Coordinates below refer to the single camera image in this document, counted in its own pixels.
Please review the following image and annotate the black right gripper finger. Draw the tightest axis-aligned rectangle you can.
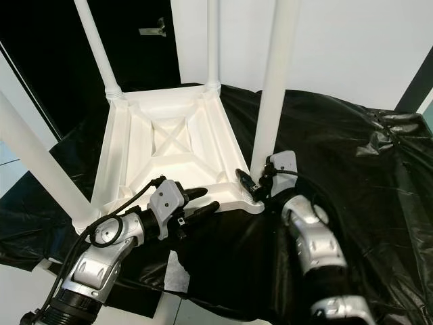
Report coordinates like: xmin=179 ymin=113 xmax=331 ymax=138
xmin=235 ymin=169 xmax=259 ymax=197

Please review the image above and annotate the white plastic children table top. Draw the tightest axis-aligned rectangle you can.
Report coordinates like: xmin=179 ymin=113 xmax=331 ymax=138
xmin=91 ymin=85 xmax=265 ymax=217

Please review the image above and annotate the white tapered table leg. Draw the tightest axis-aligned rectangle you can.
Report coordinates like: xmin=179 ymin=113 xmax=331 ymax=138
xmin=205 ymin=0 xmax=223 ymax=94
xmin=73 ymin=0 xmax=124 ymax=102
xmin=249 ymin=0 xmax=302 ymax=183
xmin=0 ymin=91 xmax=101 ymax=234

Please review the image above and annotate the black plastic cover sheet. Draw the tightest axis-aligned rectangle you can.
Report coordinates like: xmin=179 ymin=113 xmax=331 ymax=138
xmin=0 ymin=85 xmax=433 ymax=322

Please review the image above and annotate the white support table leg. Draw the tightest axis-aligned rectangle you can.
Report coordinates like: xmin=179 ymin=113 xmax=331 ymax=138
xmin=156 ymin=298 xmax=183 ymax=325

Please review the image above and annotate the black door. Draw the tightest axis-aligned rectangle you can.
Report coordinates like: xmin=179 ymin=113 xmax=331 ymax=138
xmin=0 ymin=0 xmax=180 ymax=146

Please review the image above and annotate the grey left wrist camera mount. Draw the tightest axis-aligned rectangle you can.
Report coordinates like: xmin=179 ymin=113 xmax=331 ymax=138
xmin=147 ymin=179 xmax=187 ymax=238

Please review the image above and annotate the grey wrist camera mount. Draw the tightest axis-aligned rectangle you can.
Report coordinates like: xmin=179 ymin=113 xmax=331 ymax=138
xmin=147 ymin=179 xmax=187 ymax=238
xmin=266 ymin=150 xmax=298 ymax=194

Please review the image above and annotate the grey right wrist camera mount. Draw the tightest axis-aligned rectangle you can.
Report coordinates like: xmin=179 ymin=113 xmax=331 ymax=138
xmin=266 ymin=150 xmax=298 ymax=194

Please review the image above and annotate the silver door handle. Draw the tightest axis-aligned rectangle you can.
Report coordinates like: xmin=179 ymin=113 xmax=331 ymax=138
xmin=139 ymin=18 xmax=166 ymax=37

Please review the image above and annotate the dark window frame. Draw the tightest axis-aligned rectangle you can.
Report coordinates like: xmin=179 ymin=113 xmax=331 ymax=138
xmin=396 ymin=64 xmax=433 ymax=112

